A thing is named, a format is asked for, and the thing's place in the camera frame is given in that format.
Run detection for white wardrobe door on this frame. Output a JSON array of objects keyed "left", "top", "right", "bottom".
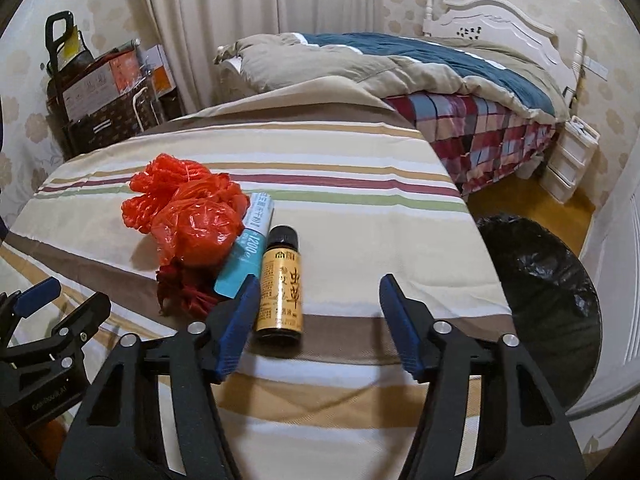
[{"left": 568, "top": 144, "right": 639, "bottom": 454}]

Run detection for beige and blue duvet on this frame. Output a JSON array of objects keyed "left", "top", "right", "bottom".
[{"left": 214, "top": 32, "right": 570, "bottom": 125}]

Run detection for white plastic drawer unit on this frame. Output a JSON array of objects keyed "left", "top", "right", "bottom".
[{"left": 540, "top": 116, "right": 600, "bottom": 204}]

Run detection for black cart with boxes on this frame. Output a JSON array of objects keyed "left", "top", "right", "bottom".
[{"left": 44, "top": 11, "right": 183, "bottom": 159}]

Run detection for teal white paper tube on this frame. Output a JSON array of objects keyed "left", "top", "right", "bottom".
[{"left": 214, "top": 193, "right": 273, "bottom": 298}]

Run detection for red plastic bag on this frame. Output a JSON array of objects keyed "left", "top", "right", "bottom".
[{"left": 151, "top": 198, "right": 244, "bottom": 268}]

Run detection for red foam net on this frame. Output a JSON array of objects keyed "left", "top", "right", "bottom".
[{"left": 120, "top": 153, "right": 250, "bottom": 234}]

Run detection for white wooden headboard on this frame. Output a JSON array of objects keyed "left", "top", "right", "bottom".
[{"left": 423, "top": 0, "right": 586, "bottom": 106}]

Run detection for black trash bag bin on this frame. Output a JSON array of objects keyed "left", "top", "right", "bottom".
[{"left": 476, "top": 214, "right": 603, "bottom": 410}]

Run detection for striped bed sheet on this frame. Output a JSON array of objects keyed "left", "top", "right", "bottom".
[{"left": 1, "top": 78, "right": 513, "bottom": 479}]

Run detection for plaid bed sheet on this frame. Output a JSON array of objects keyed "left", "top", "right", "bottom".
[{"left": 385, "top": 92, "right": 555, "bottom": 195}]

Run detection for beige curtain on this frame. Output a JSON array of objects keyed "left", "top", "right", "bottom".
[{"left": 143, "top": 0, "right": 383, "bottom": 112}]

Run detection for amber bottle yellow label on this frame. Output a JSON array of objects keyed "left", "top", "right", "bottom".
[{"left": 255, "top": 226, "right": 304, "bottom": 348}]

